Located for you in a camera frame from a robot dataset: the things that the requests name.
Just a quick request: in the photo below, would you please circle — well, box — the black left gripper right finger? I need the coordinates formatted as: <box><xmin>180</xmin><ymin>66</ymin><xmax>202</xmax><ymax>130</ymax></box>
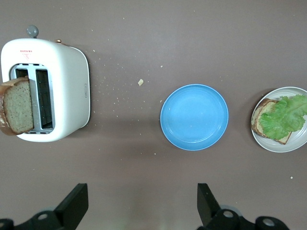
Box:
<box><xmin>196</xmin><ymin>183</ymin><xmax>292</xmax><ymax>230</ymax></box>

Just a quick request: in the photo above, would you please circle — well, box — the light crust bread slice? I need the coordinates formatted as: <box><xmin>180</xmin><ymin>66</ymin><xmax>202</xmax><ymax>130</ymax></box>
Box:
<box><xmin>250</xmin><ymin>98</ymin><xmax>293</xmax><ymax>145</ymax></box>

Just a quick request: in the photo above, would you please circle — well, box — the white toaster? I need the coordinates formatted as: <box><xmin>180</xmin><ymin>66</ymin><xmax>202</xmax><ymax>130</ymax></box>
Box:
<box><xmin>0</xmin><ymin>25</ymin><xmax>91</xmax><ymax>143</ymax></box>

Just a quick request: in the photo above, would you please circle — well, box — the blue plate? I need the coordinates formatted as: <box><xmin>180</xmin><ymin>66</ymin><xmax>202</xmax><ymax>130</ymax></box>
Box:
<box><xmin>160</xmin><ymin>83</ymin><xmax>229</xmax><ymax>151</ymax></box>

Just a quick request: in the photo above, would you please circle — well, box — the green lettuce leaf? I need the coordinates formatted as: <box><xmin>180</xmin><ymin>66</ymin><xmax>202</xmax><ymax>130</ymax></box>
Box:
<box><xmin>259</xmin><ymin>94</ymin><xmax>307</xmax><ymax>140</ymax></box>

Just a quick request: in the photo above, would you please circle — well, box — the dark crust bread slice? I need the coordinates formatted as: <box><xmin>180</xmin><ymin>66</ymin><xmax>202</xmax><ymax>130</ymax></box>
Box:
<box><xmin>0</xmin><ymin>76</ymin><xmax>34</xmax><ymax>137</ymax></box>

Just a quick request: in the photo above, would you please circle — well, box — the beige plate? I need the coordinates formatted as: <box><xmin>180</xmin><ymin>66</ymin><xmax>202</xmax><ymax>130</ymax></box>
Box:
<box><xmin>250</xmin><ymin>86</ymin><xmax>307</xmax><ymax>153</ymax></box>

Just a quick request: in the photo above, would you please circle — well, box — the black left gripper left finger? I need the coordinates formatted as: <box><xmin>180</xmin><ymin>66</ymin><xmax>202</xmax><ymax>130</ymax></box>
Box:
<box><xmin>0</xmin><ymin>183</ymin><xmax>89</xmax><ymax>230</ymax></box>

